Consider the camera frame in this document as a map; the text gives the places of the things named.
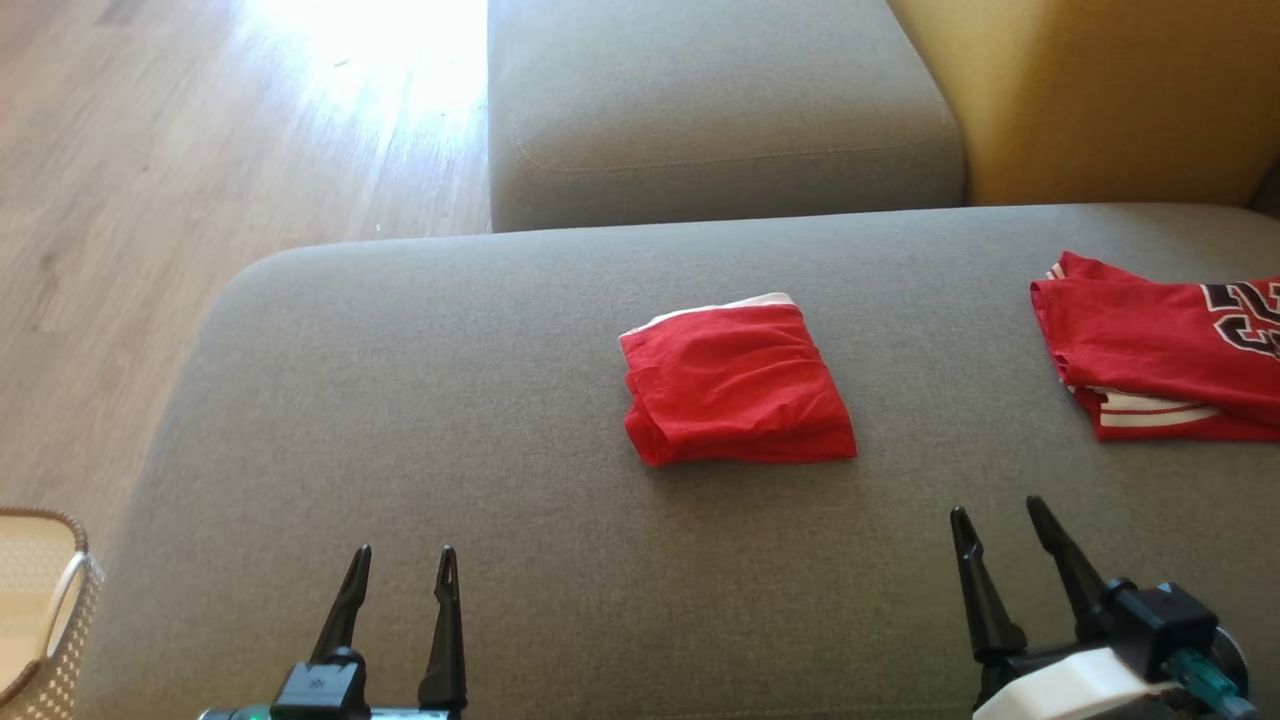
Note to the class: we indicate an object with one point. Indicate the yellow sofa cushion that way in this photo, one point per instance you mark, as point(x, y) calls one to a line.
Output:
point(1110, 90)

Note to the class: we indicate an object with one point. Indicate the red shorts with white trim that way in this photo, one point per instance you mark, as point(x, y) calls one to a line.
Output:
point(735, 385)

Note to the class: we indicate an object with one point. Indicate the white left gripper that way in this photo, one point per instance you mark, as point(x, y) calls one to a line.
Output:
point(415, 714)

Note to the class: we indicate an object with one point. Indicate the large grey sofa seat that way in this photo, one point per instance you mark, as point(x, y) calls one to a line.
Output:
point(500, 450)

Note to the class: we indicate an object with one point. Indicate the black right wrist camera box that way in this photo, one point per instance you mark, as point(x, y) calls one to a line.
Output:
point(1160, 620)

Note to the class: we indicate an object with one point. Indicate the red basketball jersey number 23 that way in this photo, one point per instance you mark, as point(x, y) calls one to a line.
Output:
point(1150, 340)

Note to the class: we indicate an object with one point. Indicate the white woven laundry basket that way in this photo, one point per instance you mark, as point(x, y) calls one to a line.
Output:
point(40, 620)

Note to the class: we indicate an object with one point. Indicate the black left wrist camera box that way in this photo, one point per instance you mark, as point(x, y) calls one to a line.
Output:
point(320, 690)

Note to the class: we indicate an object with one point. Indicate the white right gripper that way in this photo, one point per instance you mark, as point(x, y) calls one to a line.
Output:
point(1060, 690)

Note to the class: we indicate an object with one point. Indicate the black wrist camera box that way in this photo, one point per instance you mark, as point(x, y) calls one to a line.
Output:
point(1160, 620)
point(320, 690)

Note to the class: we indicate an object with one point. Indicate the small grey sofa cushion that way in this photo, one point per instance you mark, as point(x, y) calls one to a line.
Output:
point(720, 110)

